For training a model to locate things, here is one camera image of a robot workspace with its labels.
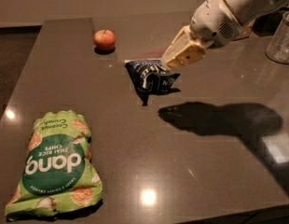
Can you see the red apple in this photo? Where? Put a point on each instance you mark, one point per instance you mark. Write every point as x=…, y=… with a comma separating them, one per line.
x=104, y=40

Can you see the green rice chip bag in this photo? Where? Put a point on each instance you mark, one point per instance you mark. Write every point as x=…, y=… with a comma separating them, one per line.
x=58, y=176

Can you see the blue chip bag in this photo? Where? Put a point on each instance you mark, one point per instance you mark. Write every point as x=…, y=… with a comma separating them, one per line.
x=149, y=76

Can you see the clear glass jar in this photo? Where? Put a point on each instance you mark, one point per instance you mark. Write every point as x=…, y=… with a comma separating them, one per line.
x=278, y=47

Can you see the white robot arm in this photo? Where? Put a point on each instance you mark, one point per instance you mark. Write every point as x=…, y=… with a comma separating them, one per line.
x=249, y=10

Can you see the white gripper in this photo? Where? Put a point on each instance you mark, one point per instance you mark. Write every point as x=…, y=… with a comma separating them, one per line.
x=213, y=20

